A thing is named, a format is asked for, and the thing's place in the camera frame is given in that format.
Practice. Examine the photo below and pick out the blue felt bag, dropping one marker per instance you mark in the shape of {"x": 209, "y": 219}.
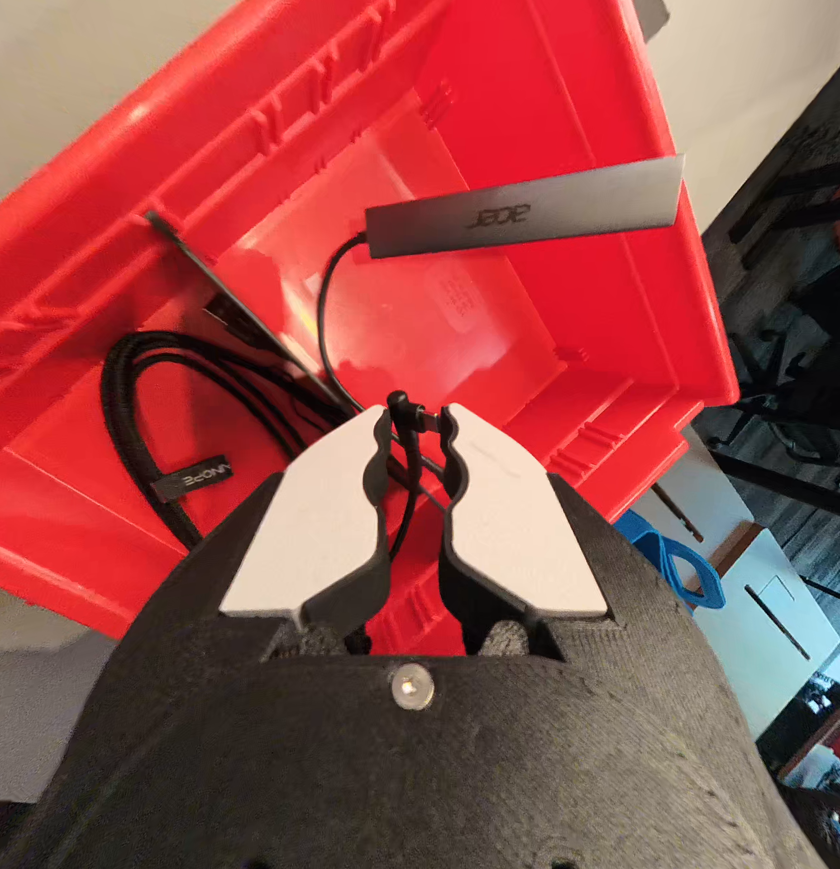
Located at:
{"x": 640, "y": 536}

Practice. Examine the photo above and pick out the red storage bin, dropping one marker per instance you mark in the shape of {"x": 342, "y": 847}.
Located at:
{"x": 562, "y": 305}

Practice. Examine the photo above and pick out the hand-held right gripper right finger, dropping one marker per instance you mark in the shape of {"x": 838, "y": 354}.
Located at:
{"x": 522, "y": 543}

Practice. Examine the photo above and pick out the black bin divider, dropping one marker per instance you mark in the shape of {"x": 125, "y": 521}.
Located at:
{"x": 189, "y": 252}

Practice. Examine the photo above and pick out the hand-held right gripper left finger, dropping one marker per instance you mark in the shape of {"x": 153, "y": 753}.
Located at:
{"x": 311, "y": 536}

